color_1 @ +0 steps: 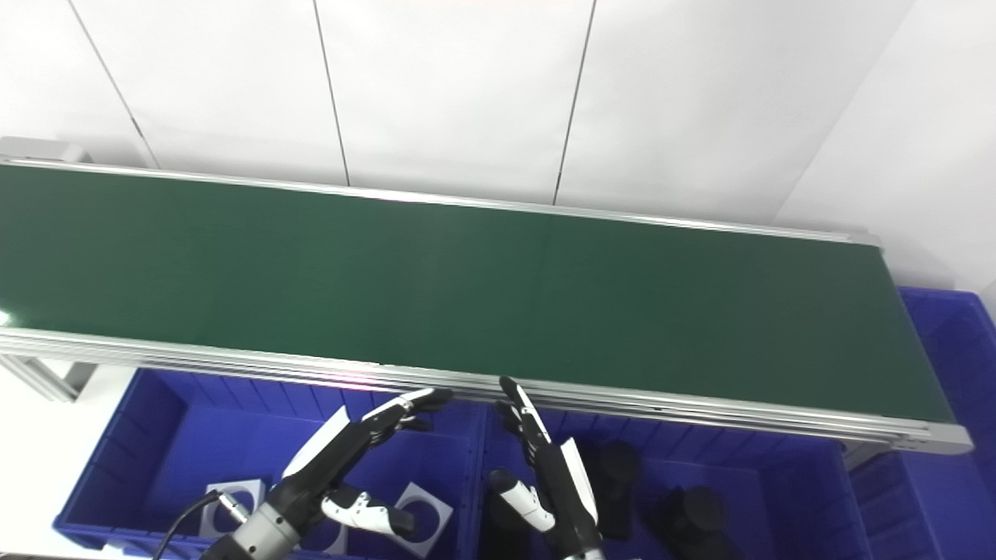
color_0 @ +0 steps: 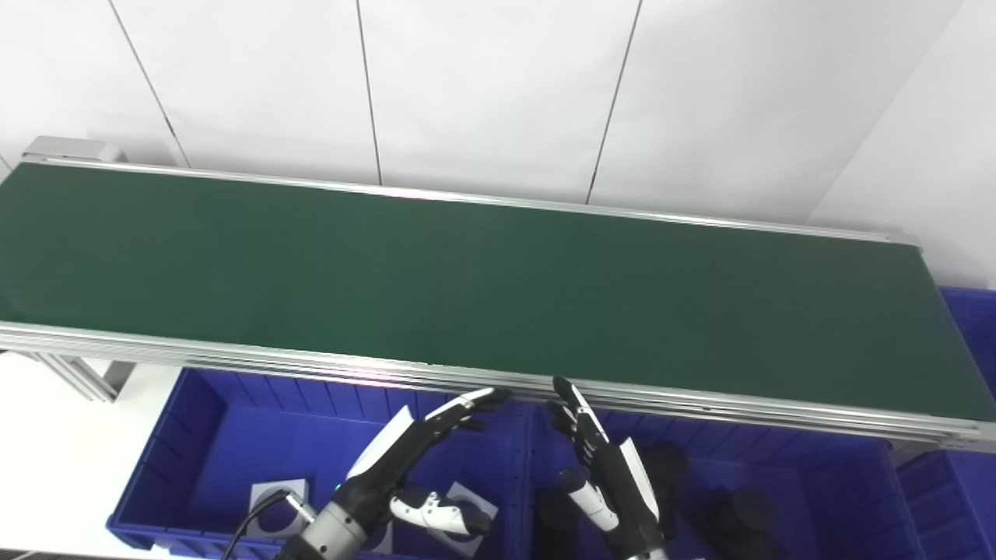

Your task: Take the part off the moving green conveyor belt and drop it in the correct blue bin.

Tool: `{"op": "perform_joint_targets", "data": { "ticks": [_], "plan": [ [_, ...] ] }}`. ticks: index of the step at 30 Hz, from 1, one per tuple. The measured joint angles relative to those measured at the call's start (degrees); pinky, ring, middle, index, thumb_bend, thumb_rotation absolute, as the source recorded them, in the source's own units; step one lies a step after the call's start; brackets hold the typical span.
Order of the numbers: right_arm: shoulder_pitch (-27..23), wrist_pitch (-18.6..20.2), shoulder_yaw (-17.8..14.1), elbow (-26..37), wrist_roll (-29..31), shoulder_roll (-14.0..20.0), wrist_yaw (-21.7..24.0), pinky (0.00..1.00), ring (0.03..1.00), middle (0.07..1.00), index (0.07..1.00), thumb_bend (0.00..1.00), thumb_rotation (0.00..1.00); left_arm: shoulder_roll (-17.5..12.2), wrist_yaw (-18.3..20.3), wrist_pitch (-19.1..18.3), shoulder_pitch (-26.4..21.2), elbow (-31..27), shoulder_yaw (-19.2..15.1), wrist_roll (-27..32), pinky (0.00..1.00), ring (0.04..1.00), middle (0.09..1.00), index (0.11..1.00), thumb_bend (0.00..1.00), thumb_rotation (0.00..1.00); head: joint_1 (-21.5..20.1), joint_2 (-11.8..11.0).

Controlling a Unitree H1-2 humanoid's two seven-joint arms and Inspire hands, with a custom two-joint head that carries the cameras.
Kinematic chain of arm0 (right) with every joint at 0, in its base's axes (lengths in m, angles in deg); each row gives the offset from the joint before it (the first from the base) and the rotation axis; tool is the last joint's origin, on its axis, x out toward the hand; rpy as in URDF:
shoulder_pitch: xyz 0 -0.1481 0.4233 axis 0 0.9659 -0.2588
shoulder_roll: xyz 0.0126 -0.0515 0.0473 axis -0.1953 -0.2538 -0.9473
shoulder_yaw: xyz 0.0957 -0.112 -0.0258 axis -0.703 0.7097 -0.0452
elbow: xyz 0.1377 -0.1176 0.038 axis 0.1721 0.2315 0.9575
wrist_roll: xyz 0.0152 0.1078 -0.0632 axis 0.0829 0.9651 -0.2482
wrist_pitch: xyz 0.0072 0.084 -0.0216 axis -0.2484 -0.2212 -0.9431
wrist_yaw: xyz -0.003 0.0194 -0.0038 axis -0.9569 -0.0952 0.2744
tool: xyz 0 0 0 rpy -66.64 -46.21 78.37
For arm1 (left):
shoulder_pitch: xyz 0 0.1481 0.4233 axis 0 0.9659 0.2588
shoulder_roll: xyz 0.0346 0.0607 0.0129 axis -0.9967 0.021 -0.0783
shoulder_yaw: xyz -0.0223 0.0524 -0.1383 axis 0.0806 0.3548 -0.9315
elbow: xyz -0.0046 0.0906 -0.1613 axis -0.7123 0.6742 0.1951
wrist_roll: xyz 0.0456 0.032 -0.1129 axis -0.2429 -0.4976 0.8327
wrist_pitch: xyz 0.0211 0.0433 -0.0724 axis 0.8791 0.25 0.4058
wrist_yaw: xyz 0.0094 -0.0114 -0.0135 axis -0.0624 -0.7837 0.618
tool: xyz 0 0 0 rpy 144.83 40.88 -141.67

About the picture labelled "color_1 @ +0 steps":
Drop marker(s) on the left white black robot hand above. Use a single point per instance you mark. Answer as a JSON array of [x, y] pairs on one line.
[[327, 451]]

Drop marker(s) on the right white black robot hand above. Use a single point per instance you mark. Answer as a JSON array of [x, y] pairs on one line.
[[564, 490]]

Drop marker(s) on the white square part round hole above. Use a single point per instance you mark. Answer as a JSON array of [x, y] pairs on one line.
[[334, 540], [436, 513], [253, 491]]

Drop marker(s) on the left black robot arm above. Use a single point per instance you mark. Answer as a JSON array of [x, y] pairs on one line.
[[261, 537]]

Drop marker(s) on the black cylinder part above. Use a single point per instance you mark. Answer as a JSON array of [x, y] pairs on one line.
[[696, 521], [618, 482]]

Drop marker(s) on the blue bin with white parts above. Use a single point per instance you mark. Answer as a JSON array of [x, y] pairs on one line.
[[194, 435]]

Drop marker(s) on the blue bin with black cylinders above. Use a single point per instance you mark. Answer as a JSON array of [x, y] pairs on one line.
[[778, 490]]

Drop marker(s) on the aluminium conveyor support leg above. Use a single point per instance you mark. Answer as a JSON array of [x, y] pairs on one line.
[[43, 377]]

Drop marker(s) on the blue plastic bin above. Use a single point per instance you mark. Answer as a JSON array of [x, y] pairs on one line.
[[949, 482]]

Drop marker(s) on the green conveyor belt aluminium frame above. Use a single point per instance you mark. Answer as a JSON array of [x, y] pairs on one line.
[[467, 288]]

